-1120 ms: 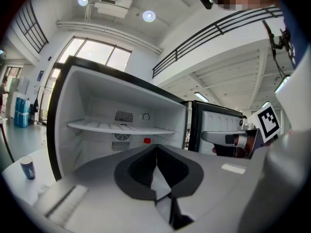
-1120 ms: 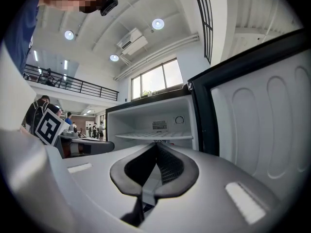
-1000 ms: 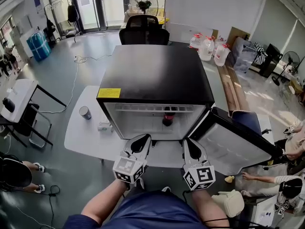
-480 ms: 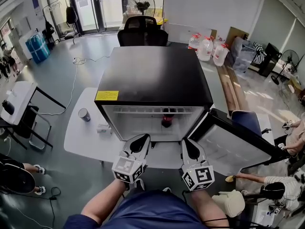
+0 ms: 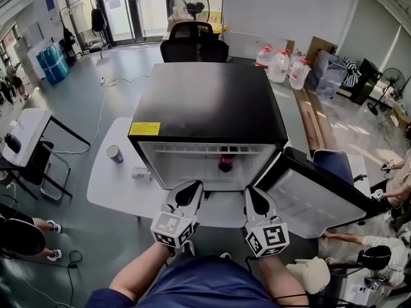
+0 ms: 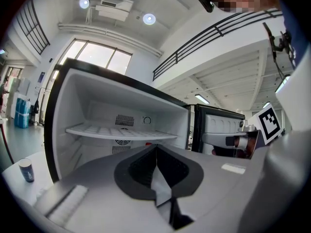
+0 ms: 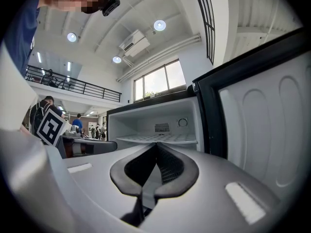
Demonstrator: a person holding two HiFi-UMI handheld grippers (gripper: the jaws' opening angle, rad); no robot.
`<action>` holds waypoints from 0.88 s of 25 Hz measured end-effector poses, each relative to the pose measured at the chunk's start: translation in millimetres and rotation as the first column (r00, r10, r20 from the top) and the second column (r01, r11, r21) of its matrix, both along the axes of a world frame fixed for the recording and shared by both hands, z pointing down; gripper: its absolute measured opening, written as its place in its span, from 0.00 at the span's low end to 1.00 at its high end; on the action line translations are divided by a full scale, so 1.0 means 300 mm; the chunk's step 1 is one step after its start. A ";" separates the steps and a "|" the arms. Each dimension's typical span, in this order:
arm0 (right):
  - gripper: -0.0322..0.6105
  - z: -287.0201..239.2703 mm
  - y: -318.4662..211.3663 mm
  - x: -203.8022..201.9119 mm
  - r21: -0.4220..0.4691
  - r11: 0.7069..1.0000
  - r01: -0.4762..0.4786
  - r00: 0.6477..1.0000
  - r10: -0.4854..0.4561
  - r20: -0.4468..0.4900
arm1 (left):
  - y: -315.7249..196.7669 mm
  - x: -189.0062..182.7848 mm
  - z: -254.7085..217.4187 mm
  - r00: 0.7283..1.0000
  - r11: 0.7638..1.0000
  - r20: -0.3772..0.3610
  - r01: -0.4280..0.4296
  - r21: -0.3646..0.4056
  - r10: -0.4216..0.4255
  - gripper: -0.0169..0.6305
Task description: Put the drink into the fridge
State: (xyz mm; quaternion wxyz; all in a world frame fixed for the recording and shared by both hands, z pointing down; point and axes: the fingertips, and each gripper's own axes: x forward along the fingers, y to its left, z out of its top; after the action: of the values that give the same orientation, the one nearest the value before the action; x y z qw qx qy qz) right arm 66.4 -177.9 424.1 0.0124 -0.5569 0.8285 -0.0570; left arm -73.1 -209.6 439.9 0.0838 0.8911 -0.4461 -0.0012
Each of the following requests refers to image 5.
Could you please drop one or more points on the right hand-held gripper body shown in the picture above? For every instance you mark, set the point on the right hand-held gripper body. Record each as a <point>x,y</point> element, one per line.
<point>269,239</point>

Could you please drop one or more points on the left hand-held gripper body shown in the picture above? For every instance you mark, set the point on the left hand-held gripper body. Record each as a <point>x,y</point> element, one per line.
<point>170,226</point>

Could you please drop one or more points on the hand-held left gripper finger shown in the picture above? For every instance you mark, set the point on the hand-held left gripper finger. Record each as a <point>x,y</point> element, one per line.
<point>198,204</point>
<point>171,197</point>

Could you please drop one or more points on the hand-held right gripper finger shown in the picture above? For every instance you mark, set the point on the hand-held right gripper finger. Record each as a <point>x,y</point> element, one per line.
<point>250,210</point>
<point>273,212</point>

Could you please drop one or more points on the dark bottle with red cap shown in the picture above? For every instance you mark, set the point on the dark bottle with red cap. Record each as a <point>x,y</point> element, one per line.
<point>226,164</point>

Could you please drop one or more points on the black mini fridge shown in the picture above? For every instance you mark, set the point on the black mini fridge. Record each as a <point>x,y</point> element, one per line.
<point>208,101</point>

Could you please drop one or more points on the person's right forearm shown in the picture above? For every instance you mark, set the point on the person's right forearm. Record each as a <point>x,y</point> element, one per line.
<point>279,278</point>

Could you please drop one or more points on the person's left forearm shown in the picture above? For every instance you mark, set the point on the person's left forearm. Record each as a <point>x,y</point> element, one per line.
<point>141,271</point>

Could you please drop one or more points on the person's left shoe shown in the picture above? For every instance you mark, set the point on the person's left shoe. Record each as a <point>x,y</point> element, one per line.
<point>189,247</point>

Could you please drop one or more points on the person's shoe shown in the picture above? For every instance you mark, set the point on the person's shoe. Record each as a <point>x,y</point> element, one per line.
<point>189,247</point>
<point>225,255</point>

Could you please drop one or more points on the small white box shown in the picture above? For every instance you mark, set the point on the small white box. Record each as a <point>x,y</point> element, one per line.
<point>141,173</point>

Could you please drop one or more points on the person's right shoe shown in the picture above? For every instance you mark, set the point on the person's right shoe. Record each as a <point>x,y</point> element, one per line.
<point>225,255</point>

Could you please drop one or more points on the cream bag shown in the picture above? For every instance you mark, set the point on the cream bag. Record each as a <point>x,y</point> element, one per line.
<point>309,274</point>

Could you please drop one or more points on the person's navy shirt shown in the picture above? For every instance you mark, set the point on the person's navy shirt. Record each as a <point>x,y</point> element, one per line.
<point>205,284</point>

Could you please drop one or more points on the blue paper cup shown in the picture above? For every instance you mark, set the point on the blue paper cup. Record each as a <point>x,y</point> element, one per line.
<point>115,154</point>

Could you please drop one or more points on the blue upholstered chair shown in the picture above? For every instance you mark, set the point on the blue upholstered chair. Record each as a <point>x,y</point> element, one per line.
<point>334,167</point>

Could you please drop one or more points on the wooden planks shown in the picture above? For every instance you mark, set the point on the wooden planks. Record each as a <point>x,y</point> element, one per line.
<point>311,120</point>

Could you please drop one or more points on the small white side table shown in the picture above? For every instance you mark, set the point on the small white side table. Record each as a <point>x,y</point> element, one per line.
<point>359,290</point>

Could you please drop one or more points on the white power strip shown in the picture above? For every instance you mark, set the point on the white power strip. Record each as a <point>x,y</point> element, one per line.
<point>109,81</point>

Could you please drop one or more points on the black cantilever chair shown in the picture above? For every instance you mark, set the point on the black cantilever chair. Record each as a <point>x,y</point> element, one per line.
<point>41,162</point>

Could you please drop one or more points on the clear water jug red cap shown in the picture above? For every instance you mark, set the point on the clear water jug red cap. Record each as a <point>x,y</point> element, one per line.
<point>298,56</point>
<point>264,61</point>
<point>299,75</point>
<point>279,67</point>

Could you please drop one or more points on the clear plastic bag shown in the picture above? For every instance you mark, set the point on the clear plastic bag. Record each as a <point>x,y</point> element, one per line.
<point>329,75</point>

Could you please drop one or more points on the black office chair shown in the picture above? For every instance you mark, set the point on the black office chair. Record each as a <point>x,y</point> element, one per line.
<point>192,48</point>

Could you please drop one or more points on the white table with black legs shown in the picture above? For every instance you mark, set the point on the white table with black legs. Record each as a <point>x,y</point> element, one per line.
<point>32,130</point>

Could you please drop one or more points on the black cabinet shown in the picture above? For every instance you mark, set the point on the black cabinet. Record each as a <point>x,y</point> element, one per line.
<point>366,82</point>

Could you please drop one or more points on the striped cloth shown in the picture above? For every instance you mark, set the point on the striped cloth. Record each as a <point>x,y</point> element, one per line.
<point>352,71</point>

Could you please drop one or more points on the dark water bottle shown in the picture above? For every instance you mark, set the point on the dark water bottle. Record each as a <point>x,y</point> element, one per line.
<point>13,143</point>

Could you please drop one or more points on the brown cardboard sheet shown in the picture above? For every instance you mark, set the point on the brown cardboard sheet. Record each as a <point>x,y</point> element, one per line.
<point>321,48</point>

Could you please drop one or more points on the small black standing fan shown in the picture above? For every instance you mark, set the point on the small black standing fan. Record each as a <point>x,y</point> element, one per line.
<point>391,80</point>

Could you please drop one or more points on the blue wrapped bundle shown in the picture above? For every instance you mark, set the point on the blue wrapped bundle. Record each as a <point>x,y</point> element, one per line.
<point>53,64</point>

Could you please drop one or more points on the yellow box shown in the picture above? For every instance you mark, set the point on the yellow box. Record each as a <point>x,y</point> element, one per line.
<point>218,22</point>

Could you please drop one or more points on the black backpack on rack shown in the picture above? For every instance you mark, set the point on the black backpack on rack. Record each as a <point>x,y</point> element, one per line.
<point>98,19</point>

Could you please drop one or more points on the large black standing fan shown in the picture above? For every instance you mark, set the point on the large black standing fan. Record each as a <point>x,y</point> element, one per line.
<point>189,5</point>

